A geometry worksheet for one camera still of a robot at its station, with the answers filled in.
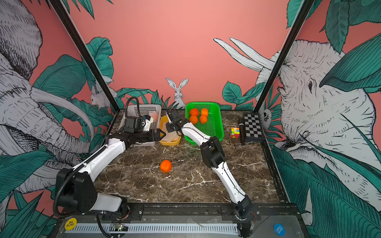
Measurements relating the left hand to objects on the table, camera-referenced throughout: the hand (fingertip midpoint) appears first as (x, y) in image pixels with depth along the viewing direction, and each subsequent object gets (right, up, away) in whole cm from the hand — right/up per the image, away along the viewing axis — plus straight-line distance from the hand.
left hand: (161, 132), depth 84 cm
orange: (+19, +15, +30) cm, 38 cm away
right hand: (+1, +5, +18) cm, 19 cm away
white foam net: (+3, -3, +12) cm, 13 cm away
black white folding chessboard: (+62, +2, +23) cm, 66 cm away
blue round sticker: (+61, -46, -14) cm, 78 cm away
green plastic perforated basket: (+34, +3, +26) cm, 43 cm away
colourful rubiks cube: (+47, -1, +17) cm, 50 cm away
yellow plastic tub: (-4, +8, +23) cm, 25 cm away
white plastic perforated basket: (-6, -5, -11) cm, 14 cm away
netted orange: (+26, +9, +25) cm, 37 cm away
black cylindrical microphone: (+55, +6, +26) cm, 61 cm away
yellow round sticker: (-41, -43, -14) cm, 61 cm away
